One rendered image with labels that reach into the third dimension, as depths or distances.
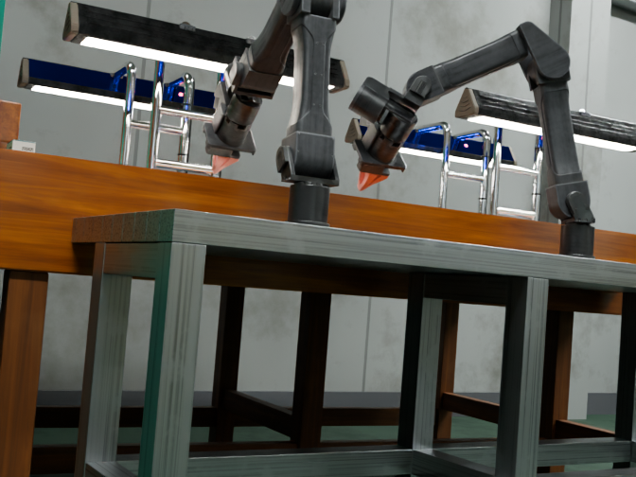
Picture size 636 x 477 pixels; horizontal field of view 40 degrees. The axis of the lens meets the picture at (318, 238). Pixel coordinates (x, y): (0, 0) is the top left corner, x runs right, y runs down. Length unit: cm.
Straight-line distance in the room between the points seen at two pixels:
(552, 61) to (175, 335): 97
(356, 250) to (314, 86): 33
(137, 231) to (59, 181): 31
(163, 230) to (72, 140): 247
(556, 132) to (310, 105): 55
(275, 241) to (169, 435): 27
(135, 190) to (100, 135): 210
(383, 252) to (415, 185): 310
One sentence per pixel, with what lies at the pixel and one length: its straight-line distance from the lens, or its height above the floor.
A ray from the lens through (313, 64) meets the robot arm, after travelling 139.
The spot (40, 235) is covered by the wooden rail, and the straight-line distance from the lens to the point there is 143.
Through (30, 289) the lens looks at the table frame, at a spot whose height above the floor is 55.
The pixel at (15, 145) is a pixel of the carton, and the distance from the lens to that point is 146.
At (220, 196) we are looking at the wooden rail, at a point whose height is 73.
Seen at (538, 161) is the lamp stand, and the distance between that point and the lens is 255.
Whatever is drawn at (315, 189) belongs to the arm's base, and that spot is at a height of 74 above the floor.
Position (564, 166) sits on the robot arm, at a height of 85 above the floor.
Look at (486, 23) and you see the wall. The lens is 471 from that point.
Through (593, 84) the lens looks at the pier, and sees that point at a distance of 499.
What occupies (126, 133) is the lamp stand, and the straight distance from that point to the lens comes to 222.
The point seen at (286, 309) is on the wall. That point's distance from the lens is 388.
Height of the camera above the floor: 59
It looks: 3 degrees up
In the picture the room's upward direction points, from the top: 4 degrees clockwise
